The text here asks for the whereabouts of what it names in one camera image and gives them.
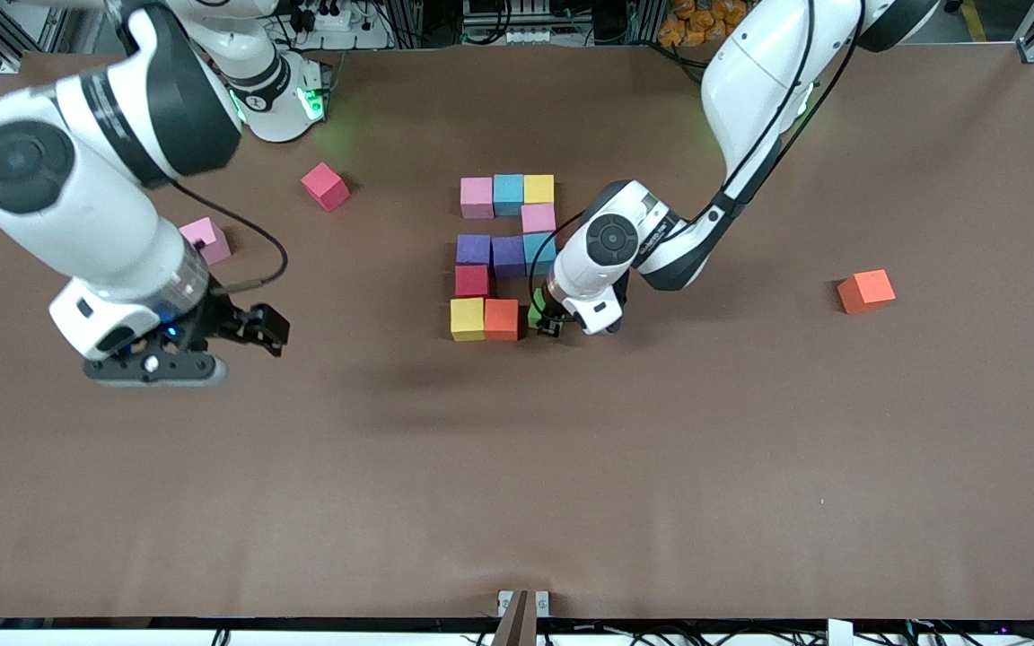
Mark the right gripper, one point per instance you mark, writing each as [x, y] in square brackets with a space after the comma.
[220, 320]

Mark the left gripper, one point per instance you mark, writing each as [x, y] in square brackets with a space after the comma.
[550, 322]

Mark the green foam cube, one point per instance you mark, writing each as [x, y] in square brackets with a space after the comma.
[534, 314]

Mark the orange foam cube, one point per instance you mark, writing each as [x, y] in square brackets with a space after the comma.
[865, 292]
[501, 320]

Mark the blue foam cube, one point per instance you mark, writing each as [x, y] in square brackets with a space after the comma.
[508, 195]
[538, 251]

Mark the purple foam cube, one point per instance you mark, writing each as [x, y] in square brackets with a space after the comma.
[508, 257]
[473, 250]

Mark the yellow foam cube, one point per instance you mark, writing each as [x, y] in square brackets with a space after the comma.
[538, 188]
[468, 319]

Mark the crimson foam cube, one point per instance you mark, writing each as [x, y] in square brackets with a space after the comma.
[326, 187]
[472, 281]

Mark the pink foam cube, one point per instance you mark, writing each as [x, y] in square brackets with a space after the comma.
[477, 199]
[538, 218]
[214, 240]

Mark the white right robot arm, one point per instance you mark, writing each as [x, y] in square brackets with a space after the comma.
[77, 206]

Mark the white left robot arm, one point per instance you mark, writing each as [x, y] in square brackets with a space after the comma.
[611, 240]

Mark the brown table mat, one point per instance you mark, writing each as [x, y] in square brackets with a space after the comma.
[517, 502]

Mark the white equipment box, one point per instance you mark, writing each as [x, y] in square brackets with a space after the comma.
[526, 34]

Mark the white power strip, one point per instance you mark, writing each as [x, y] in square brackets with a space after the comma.
[337, 22]

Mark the orange snack bag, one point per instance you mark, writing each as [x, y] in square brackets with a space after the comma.
[683, 31]

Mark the silver camera pole bracket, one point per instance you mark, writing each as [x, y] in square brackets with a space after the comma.
[504, 599]

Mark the aluminium frame rail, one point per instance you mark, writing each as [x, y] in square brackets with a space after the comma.
[517, 624]

